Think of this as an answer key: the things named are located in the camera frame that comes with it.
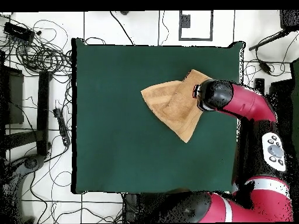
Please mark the yellow terry towel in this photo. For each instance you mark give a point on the yellow terry towel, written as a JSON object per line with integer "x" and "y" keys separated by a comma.
{"x": 175, "y": 105}

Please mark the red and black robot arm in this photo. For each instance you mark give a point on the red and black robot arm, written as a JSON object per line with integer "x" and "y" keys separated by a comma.
{"x": 257, "y": 203}

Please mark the black flat box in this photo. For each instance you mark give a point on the black flat box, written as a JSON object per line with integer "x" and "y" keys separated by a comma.
{"x": 280, "y": 86}
{"x": 14, "y": 98}

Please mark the black stand bar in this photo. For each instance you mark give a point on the black stand bar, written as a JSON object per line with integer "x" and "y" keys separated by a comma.
{"x": 259, "y": 84}
{"x": 43, "y": 112}

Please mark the dark grey square plate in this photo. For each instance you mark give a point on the dark grey square plate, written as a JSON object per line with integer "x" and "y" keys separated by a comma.
{"x": 185, "y": 21}

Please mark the black power adapter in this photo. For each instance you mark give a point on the black power adapter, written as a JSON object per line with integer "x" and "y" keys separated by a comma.
{"x": 265, "y": 66}

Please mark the black boom pole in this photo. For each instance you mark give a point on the black boom pole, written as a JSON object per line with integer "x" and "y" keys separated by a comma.
{"x": 268, "y": 40}

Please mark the dark green table cloth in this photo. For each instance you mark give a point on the dark green table cloth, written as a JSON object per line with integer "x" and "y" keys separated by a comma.
{"x": 105, "y": 105}

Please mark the dark green hanging cloth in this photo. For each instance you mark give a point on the dark green hanging cloth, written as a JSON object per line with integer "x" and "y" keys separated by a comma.
{"x": 296, "y": 93}

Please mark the black speckled box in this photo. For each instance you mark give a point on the black speckled box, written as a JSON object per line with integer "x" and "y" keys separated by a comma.
{"x": 289, "y": 19}

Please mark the black power strip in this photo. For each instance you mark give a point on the black power strip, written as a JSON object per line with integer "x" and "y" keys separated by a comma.
{"x": 62, "y": 126}

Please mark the black tripod base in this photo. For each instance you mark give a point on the black tripod base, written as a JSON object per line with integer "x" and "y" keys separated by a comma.
{"x": 30, "y": 162}

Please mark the black network box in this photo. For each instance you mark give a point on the black network box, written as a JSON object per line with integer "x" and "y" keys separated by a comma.
{"x": 18, "y": 31}

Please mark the grey floor tape frame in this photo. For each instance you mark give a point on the grey floor tape frame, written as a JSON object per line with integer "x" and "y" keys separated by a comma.
{"x": 211, "y": 28}

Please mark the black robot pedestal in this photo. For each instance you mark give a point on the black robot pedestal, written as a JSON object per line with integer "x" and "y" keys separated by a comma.
{"x": 132, "y": 207}

